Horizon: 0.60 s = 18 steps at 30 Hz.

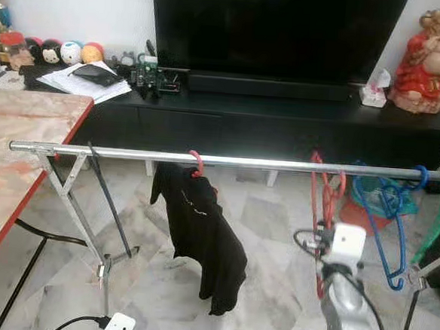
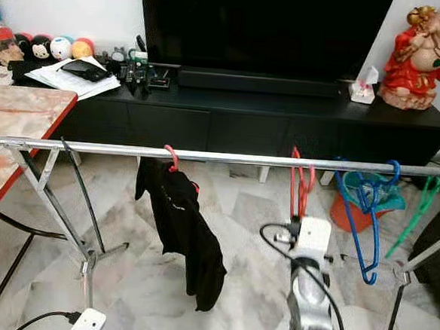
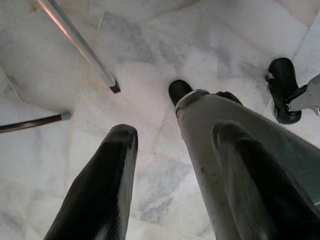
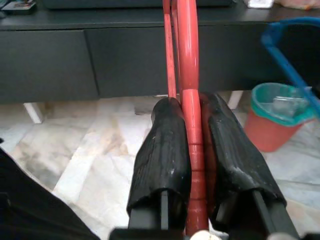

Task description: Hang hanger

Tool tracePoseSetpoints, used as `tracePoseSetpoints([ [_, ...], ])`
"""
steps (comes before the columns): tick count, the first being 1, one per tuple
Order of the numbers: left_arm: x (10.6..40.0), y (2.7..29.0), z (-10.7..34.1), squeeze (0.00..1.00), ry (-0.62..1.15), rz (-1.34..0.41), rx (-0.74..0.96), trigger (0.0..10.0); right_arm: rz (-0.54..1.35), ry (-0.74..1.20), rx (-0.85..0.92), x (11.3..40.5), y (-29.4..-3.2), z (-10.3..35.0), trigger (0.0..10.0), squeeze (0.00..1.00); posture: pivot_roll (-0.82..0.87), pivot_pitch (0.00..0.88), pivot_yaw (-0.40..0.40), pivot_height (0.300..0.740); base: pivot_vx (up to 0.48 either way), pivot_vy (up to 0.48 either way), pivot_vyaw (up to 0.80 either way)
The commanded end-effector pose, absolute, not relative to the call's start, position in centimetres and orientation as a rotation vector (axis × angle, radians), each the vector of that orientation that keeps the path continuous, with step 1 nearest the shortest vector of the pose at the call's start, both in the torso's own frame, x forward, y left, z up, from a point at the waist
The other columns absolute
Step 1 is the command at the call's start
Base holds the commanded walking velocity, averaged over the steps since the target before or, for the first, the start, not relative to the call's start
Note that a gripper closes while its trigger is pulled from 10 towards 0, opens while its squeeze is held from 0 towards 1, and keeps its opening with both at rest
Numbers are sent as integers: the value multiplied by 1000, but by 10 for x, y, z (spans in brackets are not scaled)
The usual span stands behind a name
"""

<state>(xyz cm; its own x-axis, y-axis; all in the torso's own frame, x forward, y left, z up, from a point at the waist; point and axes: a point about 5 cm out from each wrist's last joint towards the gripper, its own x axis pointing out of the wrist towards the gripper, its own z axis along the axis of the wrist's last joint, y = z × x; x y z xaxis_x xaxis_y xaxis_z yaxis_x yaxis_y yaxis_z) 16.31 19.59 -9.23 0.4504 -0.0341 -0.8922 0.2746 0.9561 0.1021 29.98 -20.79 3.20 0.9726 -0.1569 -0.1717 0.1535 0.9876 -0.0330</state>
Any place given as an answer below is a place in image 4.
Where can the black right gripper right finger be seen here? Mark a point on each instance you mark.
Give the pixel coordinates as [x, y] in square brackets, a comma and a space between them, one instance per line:
[237, 162]

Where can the red bin teal liner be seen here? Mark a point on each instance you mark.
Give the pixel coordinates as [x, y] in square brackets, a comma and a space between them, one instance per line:
[270, 132]

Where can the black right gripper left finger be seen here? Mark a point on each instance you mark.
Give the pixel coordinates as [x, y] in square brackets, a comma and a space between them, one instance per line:
[162, 155]

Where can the thick red plastic hanger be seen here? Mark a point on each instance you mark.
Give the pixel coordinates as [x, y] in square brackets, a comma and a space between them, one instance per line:
[190, 112]

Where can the black garment green print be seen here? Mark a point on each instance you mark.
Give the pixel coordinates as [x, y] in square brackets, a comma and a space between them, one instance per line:
[25, 200]

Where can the black television console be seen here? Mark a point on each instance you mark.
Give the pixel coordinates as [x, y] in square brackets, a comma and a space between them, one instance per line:
[75, 62]

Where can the blue plastic hanger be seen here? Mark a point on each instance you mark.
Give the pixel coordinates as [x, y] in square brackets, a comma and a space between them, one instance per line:
[280, 57]

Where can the white tissue box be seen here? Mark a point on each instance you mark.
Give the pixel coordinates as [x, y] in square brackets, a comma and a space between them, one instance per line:
[257, 2]

